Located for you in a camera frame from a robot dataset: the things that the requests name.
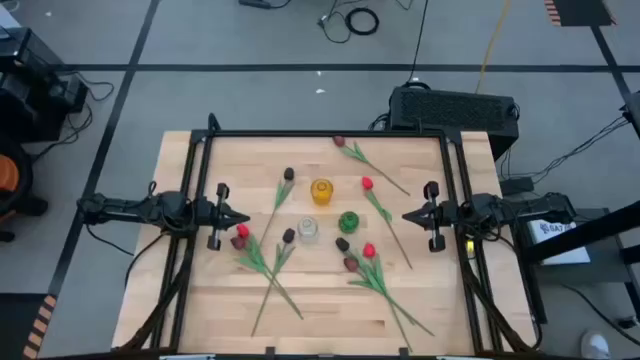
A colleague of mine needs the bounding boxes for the coiled black floor cable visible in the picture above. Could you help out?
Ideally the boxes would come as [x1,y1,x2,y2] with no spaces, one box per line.
[344,6,381,37]

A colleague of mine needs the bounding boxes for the black metal table frame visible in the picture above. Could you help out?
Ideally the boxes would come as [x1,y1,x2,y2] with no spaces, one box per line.
[149,112,544,357]

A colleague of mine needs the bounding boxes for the black hanging cable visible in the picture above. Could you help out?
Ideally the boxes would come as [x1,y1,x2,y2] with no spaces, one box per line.
[407,0,430,85]

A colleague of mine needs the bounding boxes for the green glass vase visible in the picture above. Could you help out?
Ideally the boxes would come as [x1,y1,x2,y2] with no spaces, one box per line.
[337,210,361,235]

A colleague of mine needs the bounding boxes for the person's white shoe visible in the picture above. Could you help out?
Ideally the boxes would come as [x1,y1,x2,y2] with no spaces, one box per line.
[579,329,612,360]

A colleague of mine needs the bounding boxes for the black hazard-striped floor mat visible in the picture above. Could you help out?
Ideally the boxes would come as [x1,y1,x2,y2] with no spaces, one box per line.
[543,0,617,27]
[0,292,59,360]

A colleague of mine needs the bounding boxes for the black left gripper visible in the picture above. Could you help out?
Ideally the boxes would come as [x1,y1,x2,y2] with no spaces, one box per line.
[193,182,251,252]

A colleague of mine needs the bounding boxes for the yellow glass vase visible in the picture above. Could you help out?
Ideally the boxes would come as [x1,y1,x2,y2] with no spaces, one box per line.
[309,178,335,207]

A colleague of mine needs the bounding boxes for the black metal beam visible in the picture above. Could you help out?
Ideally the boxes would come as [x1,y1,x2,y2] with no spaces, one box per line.
[522,199,640,266]

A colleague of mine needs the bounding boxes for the black and orange floor machine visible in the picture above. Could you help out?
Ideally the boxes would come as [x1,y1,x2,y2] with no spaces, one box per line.
[0,134,51,242]

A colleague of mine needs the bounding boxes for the black equipment cart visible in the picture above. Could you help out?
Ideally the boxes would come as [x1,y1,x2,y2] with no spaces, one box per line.
[0,27,91,144]

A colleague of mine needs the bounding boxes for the sleeved arm cable bundle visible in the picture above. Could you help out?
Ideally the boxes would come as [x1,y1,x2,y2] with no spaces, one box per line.
[462,259,544,354]
[117,234,196,351]

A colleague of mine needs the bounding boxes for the black power adapter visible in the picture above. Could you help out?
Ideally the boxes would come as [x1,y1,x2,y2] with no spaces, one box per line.
[499,176,536,197]

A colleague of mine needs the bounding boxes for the dark red artificial tulip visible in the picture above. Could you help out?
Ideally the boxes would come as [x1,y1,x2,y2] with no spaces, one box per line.
[332,134,412,197]
[229,235,305,321]
[343,257,435,338]

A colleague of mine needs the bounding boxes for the dark grey side cart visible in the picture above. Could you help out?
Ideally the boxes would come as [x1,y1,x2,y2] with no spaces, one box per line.
[514,207,640,321]

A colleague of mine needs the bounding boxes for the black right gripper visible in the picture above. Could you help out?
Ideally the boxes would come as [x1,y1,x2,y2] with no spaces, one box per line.
[401,181,459,253]

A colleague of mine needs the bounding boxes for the black perforated computer case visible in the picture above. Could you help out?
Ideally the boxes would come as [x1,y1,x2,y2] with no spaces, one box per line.
[388,84,521,162]

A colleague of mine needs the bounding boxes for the clear glass vase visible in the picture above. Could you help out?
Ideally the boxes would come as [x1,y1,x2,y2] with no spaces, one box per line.
[296,215,321,245]

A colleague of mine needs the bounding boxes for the black artificial tulip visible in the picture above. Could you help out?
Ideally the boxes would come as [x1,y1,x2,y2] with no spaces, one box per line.
[250,227,297,338]
[335,237,435,338]
[258,166,296,247]

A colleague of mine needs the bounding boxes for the yellow hanging cable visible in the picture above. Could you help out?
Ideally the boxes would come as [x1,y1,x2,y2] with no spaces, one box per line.
[473,0,514,95]

